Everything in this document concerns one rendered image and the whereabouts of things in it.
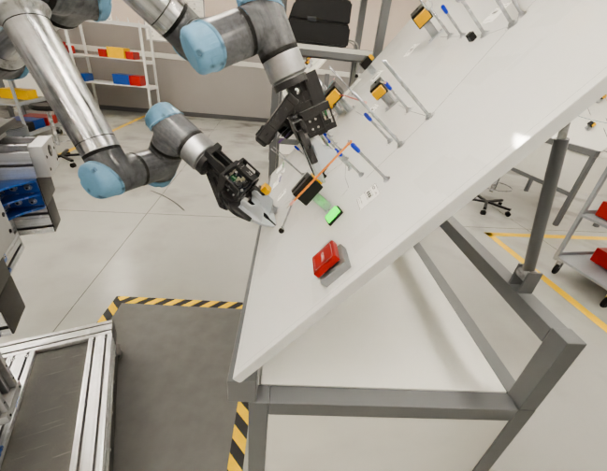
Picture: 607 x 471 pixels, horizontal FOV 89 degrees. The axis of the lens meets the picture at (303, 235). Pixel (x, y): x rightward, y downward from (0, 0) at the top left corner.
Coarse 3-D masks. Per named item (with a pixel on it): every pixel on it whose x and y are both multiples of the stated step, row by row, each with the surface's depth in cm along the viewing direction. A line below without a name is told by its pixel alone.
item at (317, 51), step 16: (384, 0) 129; (384, 16) 131; (384, 32) 134; (304, 48) 139; (320, 48) 139; (336, 48) 140; (352, 64) 188; (352, 80) 193; (272, 96) 146; (272, 112) 149; (272, 144) 157; (288, 144) 157; (272, 160) 161
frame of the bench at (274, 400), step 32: (448, 288) 99; (512, 384) 70; (256, 416) 63; (352, 416) 64; (384, 416) 64; (416, 416) 64; (448, 416) 65; (480, 416) 65; (512, 416) 65; (256, 448) 69
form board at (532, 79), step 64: (448, 0) 101; (576, 0) 46; (448, 64) 68; (512, 64) 49; (576, 64) 38; (448, 128) 52; (512, 128) 40; (320, 192) 83; (384, 192) 56; (448, 192) 42; (256, 256) 92; (384, 256) 44; (256, 320) 64
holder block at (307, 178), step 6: (306, 174) 69; (300, 180) 69; (306, 180) 66; (300, 186) 66; (312, 186) 67; (318, 186) 67; (294, 192) 68; (300, 192) 67; (306, 192) 67; (312, 192) 67; (318, 192) 67; (300, 198) 67; (306, 198) 68; (312, 198) 68; (306, 204) 68
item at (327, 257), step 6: (330, 246) 51; (336, 246) 52; (318, 252) 53; (324, 252) 52; (330, 252) 50; (336, 252) 49; (312, 258) 54; (318, 258) 52; (324, 258) 50; (330, 258) 49; (336, 258) 48; (312, 264) 52; (318, 264) 50; (324, 264) 49; (330, 264) 49; (318, 270) 49; (324, 270) 49; (318, 276) 50
